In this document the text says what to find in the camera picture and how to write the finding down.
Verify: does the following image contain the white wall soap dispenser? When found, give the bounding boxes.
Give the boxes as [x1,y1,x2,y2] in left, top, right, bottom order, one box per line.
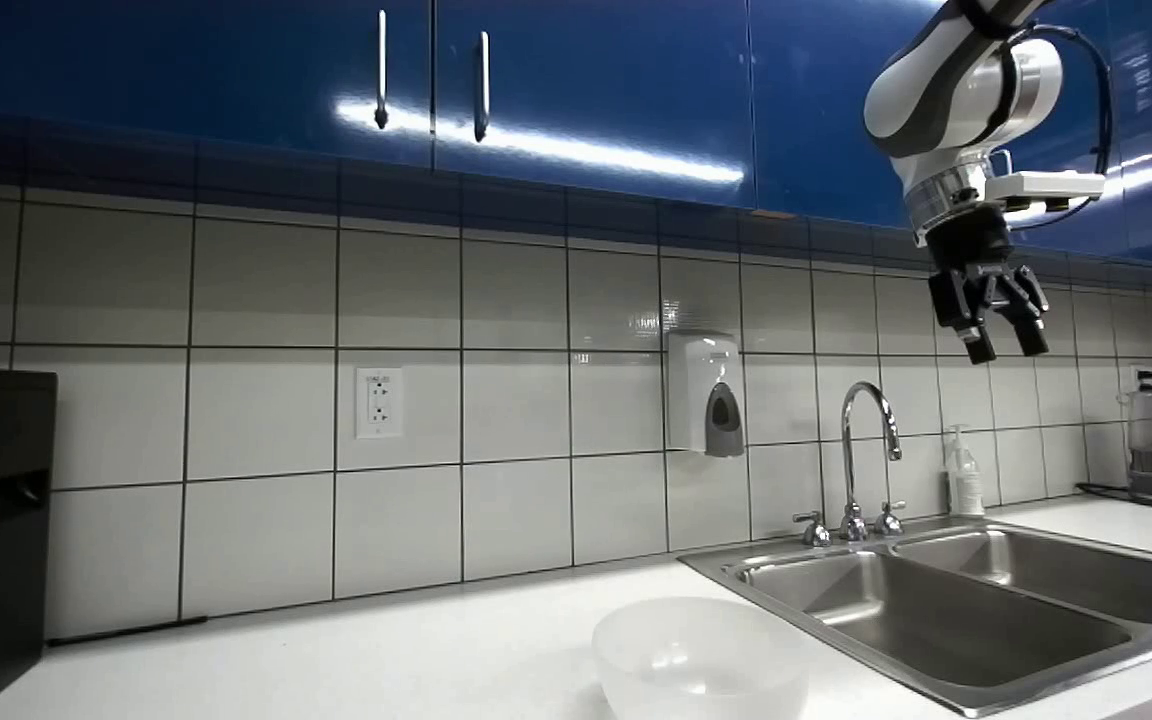
[663,338,743,458]

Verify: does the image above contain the blue glossy upper cabinets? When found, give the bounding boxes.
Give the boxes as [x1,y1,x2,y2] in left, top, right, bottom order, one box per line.
[0,0,1152,275]

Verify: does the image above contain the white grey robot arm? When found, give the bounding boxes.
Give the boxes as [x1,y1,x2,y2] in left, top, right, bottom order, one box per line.
[862,0,1081,366]

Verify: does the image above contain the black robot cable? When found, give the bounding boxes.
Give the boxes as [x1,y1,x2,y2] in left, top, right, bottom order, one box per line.
[1000,19,1119,234]

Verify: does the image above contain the right silver cabinet handle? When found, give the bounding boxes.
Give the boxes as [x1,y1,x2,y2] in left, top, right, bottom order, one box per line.
[473,27,492,143]

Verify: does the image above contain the clear soap bottle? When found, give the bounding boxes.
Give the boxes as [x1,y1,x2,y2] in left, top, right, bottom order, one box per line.
[949,431,982,516]

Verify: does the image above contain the left silver cabinet handle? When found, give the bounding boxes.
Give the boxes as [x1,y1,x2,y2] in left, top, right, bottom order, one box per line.
[370,10,387,133]

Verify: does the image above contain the chrome gooseneck faucet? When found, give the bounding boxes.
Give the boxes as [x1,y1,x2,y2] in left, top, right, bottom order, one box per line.
[792,375,908,547]

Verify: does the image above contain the silver cabinet handle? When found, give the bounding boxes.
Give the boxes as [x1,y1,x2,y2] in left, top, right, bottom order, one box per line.
[370,10,387,133]
[473,27,492,143]

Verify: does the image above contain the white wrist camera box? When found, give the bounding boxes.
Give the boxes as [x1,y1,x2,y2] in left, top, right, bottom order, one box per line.
[982,174,1102,211]

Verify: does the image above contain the translucent white plastic bowl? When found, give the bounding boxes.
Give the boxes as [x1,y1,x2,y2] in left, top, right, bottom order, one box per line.
[593,595,809,720]

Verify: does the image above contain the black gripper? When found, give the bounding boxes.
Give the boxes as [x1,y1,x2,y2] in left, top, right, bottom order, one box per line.
[929,209,1046,366]

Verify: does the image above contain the white wall power outlet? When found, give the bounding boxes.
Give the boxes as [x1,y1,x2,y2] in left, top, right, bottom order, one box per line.
[355,368,402,440]

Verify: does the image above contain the stainless steel double sink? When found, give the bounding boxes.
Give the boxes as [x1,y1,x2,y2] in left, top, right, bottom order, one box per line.
[687,524,1152,715]

